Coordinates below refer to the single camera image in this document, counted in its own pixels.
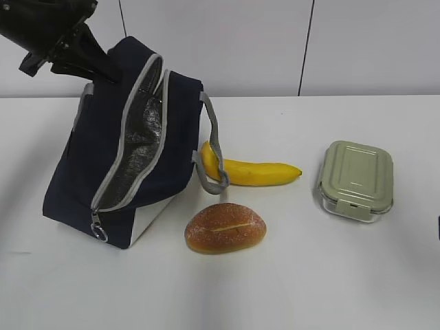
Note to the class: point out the navy blue lunch bag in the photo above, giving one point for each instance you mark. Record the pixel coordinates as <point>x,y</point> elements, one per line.
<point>133,147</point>

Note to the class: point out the brown bread roll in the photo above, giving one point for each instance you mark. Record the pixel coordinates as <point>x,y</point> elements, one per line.
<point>223,228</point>

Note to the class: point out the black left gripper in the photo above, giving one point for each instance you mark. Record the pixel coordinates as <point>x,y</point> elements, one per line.
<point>72,51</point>

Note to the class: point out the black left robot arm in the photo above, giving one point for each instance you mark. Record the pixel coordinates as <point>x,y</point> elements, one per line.
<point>46,13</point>

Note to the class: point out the yellow banana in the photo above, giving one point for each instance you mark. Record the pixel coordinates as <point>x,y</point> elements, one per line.
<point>247,173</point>

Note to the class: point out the green lid glass container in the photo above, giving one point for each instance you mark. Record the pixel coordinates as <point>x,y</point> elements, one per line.
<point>356,181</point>

